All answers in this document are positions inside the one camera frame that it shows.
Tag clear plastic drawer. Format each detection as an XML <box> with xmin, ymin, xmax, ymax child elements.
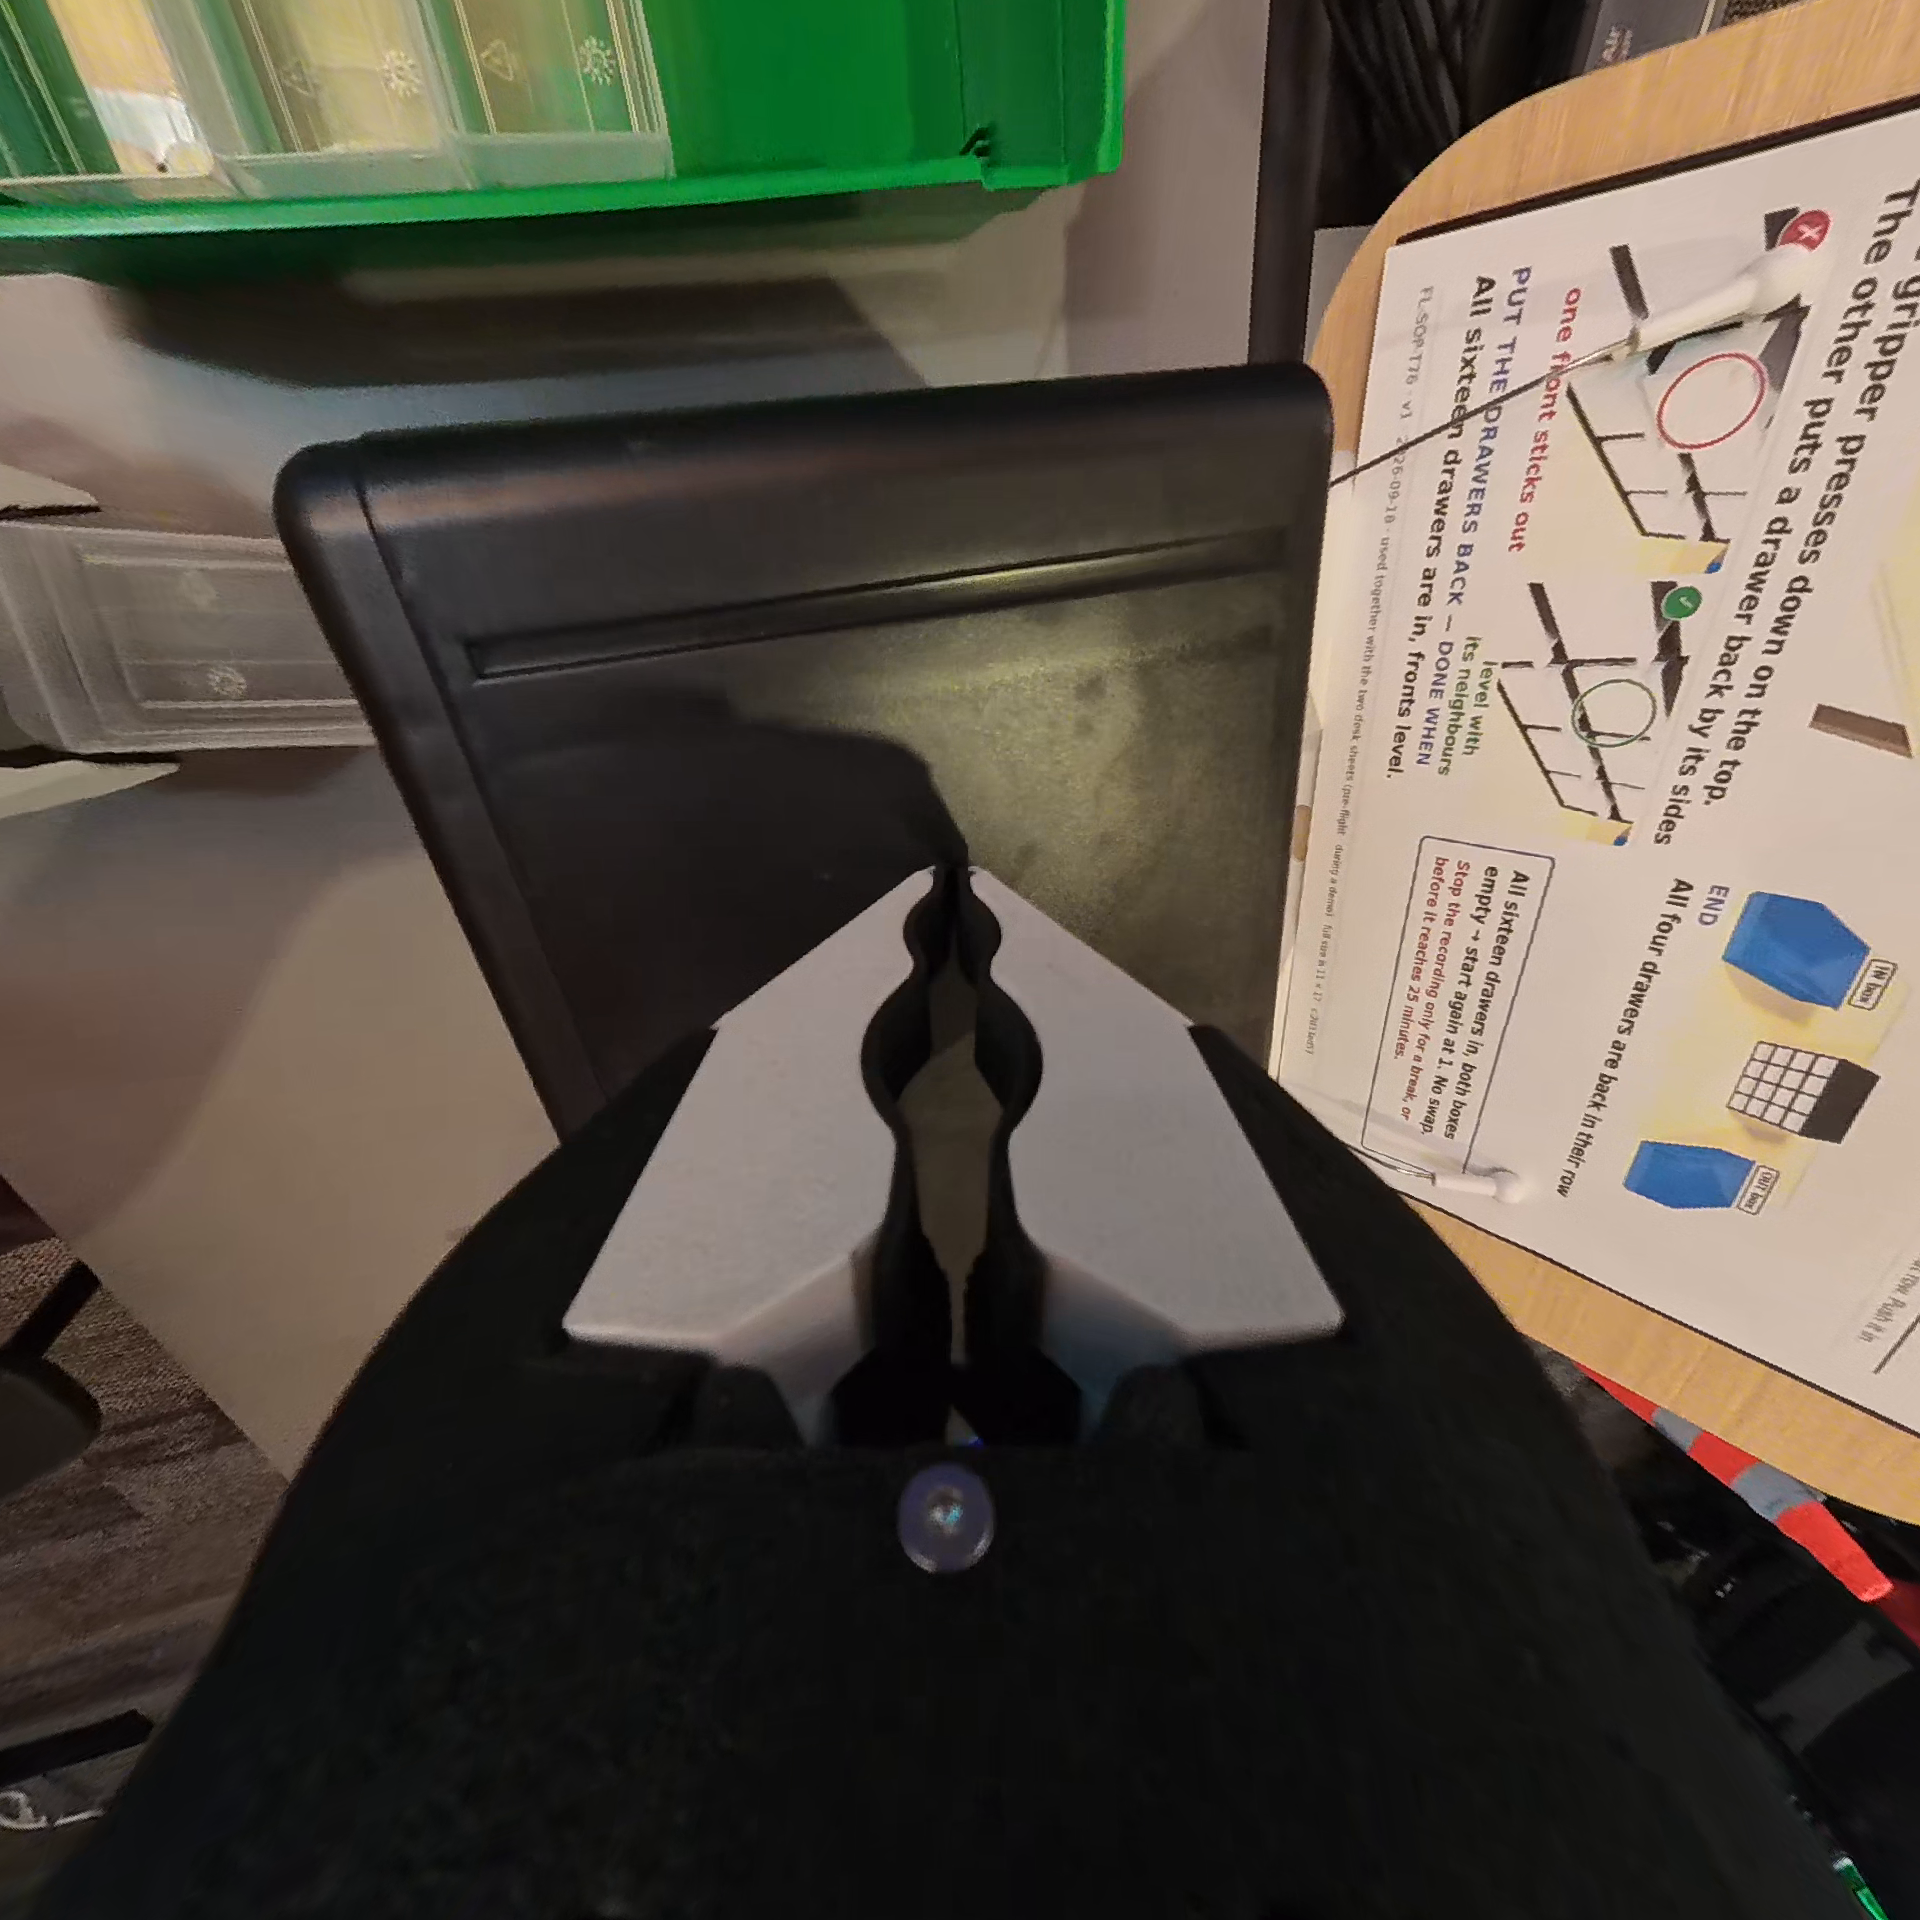
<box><xmin>30</xmin><ymin>0</ymin><xmax>249</xmax><ymax>201</ymax></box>
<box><xmin>0</xmin><ymin>516</ymin><xmax>376</xmax><ymax>753</ymax></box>
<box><xmin>224</xmin><ymin>0</ymin><xmax>482</xmax><ymax>197</ymax></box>
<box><xmin>450</xmin><ymin>0</ymin><xmax>671</xmax><ymax>189</ymax></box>

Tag black office chair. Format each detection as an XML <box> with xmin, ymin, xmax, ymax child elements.
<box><xmin>0</xmin><ymin>1170</ymin><xmax>108</xmax><ymax>1502</ymax></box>

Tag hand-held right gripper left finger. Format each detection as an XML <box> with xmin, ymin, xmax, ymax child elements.
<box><xmin>561</xmin><ymin>861</ymin><xmax>950</xmax><ymax>1442</ymax></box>

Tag black mesh panel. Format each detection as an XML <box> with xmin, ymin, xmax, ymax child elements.
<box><xmin>1260</xmin><ymin>0</ymin><xmax>1593</xmax><ymax>378</ymax></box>

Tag green plastic bin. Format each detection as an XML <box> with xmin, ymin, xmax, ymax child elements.
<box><xmin>0</xmin><ymin>0</ymin><xmax>1127</xmax><ymax>289</ymax></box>

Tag light wooden board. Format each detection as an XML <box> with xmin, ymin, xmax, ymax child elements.
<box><xmin>1304</xmin><ymin>0</ymin><xmax>1920</xmax><ymax>1524</ymax></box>

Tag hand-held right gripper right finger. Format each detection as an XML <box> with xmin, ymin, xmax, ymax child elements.
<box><xmin>960</xmin><ymin>861</ymin><xmax>1343</xmax><ymax>1419</ymax></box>

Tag black drawer cabinet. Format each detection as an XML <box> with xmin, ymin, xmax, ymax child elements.
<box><xmin>271</xmin><ymin>363</ymin><xmax>1336</xmax><ymax>1143</ymax></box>

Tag printed instruction sheet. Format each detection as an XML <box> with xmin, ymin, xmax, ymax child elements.
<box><xmin>1266</xmin><ymin>97</ymin><xmax>1920</xmax><ymax>1434</ymax></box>

